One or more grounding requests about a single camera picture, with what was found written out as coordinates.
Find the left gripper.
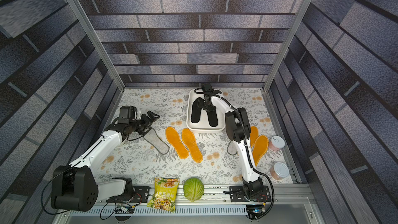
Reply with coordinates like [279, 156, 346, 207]
[130, 110, 161, 135]

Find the black insole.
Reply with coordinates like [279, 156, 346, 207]
[206, 110, 219, 127]
[191, 97, 204, 123]

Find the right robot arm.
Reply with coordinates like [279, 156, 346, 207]
[194, 84, 269, 201]

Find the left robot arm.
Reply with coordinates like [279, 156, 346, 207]
[51, 106, 160, 212]

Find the white plastic storage box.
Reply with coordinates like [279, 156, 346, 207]
[186, 89, 226, 134]

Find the grey felt insole left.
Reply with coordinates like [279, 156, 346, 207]
[143, 127, 170, 155]

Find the grey felt insole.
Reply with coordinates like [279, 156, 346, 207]
[227, 141, 237, 156]
[143, 127, 170, 155]

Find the orange insole centre left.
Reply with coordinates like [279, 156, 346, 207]
[165, 127, 189, 159]

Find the orange insole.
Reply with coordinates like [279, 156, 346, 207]
[165, 127, 189, 159]
[181, 128, 203, 163]
[252, 135, 269, 166]
[250, 126, 259, 148]

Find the floral table cloth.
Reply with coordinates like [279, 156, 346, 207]
[95, 88, 275, 185]

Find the orange insole centre right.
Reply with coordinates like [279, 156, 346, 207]
[181, 128, 203, 163]

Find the grey felt insole right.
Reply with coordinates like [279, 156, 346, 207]
[227, 141, 237, 156]

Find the orange insole far right inner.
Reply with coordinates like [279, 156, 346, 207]
[250, 126, 259, 148]

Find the green yellow snack bag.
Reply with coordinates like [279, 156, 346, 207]
[147, 177, 180, 213]

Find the orange insole far right outer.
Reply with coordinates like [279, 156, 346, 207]
[252, 135, 269, 166]

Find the green cabbage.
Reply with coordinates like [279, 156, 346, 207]
[183, 177, 204, 202]

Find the pink can white lid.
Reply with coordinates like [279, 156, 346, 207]
[268, 135, 286, 152]

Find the black corrugated cable conduit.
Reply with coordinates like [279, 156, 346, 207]
[194, 86, 276, 220]

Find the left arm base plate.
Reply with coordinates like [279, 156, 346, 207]
[106, 186, 151, 204]

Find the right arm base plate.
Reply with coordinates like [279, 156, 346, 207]
[224, 185, 272, 203]

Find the aluminium front rail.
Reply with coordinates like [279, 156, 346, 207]
[53, 184, 325, 224]

